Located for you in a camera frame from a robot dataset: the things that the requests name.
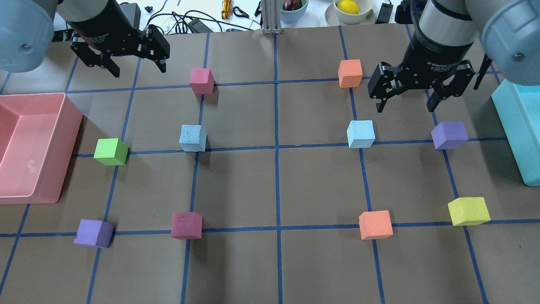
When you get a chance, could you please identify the cyan plastic bin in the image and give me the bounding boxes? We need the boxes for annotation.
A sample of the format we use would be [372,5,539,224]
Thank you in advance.
[491,79,540,186]

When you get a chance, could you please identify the blue bowl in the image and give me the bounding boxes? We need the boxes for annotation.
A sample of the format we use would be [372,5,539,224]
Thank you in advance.
[279,0,309,23]

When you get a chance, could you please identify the green foam block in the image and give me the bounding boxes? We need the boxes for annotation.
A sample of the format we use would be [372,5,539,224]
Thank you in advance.
[93,138,129,166]

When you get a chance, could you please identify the black cables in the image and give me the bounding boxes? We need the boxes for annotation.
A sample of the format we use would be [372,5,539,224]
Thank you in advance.
[146,0,262,35]

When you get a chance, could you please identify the aluminium frame post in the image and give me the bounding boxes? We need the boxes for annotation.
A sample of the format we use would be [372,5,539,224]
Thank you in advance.
[261,0,282,34]

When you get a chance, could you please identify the yellow foam block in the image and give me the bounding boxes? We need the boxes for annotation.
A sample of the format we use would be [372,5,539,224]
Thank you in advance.
[448,197,491,226]

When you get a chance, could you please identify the purple block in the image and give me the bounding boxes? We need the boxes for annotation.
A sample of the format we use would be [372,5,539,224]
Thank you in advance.
[431,121,469,150]
[73,219,114,248]

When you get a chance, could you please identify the light blue block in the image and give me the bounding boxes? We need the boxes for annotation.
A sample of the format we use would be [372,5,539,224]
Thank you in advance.
[346,120,376,149]
[178,125,208,152]

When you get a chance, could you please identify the orange block near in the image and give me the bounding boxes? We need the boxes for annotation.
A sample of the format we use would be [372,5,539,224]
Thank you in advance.
[359,210,394,240]

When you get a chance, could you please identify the yellow lemon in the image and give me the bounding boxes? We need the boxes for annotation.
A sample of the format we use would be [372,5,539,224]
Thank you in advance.
[336,0,361,15]

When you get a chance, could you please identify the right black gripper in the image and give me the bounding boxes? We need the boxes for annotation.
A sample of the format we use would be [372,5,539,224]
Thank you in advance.
[367,36,475,113]

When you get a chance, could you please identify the white bowl with lemon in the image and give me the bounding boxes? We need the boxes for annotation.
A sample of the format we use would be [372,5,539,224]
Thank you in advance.
[325,0,375,26]

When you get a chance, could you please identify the pink block far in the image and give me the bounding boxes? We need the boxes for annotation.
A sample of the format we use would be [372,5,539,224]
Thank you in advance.
[189,68,215,95]

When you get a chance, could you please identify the purple block right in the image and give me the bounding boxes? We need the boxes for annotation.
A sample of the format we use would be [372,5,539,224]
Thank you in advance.
[431,121,469,150]

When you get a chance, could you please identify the orange block far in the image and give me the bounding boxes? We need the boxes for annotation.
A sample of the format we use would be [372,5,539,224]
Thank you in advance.
[338,58,363,88]

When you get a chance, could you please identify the purple block left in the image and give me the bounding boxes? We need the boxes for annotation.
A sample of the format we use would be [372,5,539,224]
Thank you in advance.
[73,219,114,248]

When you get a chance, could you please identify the black power adapter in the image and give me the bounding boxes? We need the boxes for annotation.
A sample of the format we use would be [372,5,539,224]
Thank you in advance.
[375,3,394,24]

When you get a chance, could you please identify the dark pink block near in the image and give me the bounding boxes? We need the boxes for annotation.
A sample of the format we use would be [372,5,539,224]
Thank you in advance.
[170,212,203,240]

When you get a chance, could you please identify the orange block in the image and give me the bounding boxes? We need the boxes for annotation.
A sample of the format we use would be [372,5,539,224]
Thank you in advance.
[359,210,394,240]
[338,58,363,88]

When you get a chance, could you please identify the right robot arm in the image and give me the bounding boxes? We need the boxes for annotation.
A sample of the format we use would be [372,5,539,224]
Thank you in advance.
[368,0,540,112]

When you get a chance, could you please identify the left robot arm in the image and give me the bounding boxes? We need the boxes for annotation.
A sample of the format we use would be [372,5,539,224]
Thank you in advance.
[0,0,170,78]

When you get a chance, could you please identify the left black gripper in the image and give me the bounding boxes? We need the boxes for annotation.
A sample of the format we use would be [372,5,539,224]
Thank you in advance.
[70,8,170,78]

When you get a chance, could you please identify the gold tool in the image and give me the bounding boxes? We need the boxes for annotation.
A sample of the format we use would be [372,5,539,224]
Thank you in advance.
[221,0,232,20]

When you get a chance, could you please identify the pink plastic bin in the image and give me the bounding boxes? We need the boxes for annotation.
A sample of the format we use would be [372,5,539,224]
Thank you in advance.
[0,92,83,205]

